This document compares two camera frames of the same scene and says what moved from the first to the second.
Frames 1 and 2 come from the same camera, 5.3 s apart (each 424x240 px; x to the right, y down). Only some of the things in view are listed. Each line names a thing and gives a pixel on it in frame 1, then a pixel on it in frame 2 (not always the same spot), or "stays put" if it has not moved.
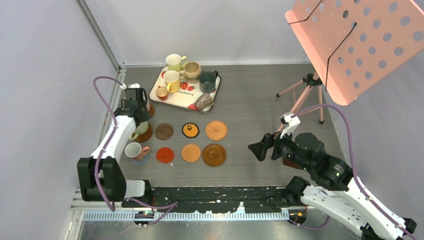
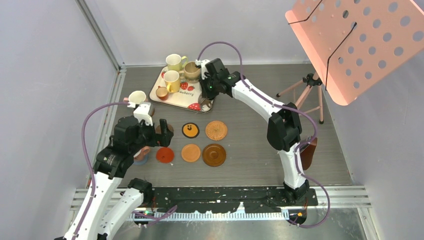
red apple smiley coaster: x=165 y=155 stays put
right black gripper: x=258 y=149 to x=209 y=95
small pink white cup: x=134 y=150 stays put
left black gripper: x=146 y=116 to x=163 y=139
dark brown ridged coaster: x=214 y=155 stays put
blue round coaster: x=139 y=162 stays put
